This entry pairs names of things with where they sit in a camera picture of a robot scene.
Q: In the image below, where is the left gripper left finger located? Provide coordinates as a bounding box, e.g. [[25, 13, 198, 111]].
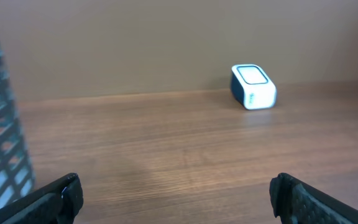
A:
[[0, 173, 84, 224]]

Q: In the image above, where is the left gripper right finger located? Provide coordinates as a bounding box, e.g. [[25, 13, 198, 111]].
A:
[[269, 173, 358, 224]]

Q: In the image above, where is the white barcode scanner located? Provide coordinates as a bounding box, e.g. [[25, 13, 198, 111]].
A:
[[230, 64, 277, 110]]

